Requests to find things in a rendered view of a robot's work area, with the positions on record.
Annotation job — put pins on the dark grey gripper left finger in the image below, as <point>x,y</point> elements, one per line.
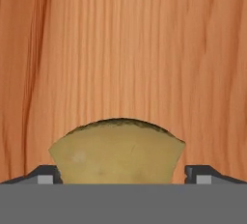
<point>45,173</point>

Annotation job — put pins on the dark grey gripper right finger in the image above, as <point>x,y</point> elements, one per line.
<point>201,173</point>

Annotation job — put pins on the yellow sponge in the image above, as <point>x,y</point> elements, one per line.
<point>117,155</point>

